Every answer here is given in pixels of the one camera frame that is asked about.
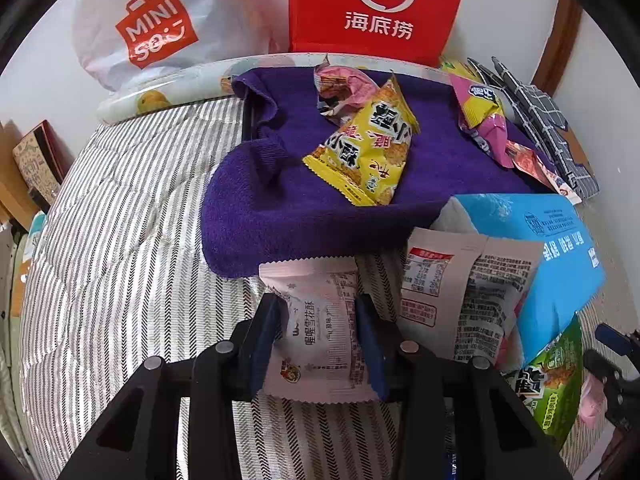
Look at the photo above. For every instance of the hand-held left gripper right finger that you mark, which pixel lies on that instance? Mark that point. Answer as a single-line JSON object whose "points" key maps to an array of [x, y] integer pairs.
{"points": [[371, 345]]}

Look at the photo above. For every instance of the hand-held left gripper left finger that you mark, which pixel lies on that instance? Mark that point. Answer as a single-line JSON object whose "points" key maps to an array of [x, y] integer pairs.
{"points": [[265, 345]]}

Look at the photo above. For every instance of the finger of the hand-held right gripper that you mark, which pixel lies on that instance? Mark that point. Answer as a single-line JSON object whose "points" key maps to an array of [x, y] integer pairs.
{"points": [[605, 375], [612, 337]]}

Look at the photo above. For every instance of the white pink snack packet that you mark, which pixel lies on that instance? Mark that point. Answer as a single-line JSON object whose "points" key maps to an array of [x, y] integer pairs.
{"points": [[315, 340], [500, 300], [430, 280]]}

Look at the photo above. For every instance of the green triangular snack packet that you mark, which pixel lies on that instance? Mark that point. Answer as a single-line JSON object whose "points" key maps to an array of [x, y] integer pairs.
{"points": [[550, 385]]}

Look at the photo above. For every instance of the red snack packet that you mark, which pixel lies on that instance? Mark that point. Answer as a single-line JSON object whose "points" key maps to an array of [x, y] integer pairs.
{"points": [[532, 162]]}

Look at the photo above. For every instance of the pink and yellow snack packet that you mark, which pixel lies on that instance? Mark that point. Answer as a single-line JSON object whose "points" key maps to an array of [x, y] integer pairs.
{"points": [[480, 110]]}

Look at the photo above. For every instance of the pink triangular snack packet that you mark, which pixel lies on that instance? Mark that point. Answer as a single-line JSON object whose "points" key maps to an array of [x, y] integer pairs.
{"points": [[340, 87]]}

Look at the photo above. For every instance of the blue tissue pack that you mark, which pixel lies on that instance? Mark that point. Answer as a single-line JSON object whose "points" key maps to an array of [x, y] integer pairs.
{"points": [[555, 250]]}

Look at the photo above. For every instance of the purple towel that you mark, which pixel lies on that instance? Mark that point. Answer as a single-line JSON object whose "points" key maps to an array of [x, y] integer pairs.
{"points": [[280, 200]]}

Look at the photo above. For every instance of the grey checked cloth with star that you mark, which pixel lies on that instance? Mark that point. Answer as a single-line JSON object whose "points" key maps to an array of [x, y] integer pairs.
{"points": [[545, 120]]}

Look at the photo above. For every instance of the teal white box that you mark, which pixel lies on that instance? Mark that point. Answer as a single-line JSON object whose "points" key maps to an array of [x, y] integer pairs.
{"points": [[36, 235]]}

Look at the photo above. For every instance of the fruit print paper roll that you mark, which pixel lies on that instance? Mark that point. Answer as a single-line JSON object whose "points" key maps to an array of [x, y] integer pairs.
{"points": [[165, 92]]}

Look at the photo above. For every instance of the patterned notebook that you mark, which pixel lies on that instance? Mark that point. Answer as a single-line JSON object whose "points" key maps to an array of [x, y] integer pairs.
{"points": [[42, 165]]}

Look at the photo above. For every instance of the yellow chip bag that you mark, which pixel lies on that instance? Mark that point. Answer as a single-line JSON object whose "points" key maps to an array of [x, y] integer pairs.
{"points": [[452, 66]]}

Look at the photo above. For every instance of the red paper bag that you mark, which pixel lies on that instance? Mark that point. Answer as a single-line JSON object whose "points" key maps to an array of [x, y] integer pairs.
{"points": [[380, 10]]}

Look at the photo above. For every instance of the white plastic bag red logo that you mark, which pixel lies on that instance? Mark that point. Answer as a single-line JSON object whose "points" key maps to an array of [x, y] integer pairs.
{"points": [[160, 25]]}

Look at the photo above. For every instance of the wooden door frame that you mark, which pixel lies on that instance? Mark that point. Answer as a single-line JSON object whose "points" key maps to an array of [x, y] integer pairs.
{"points": [[557, 45]]}

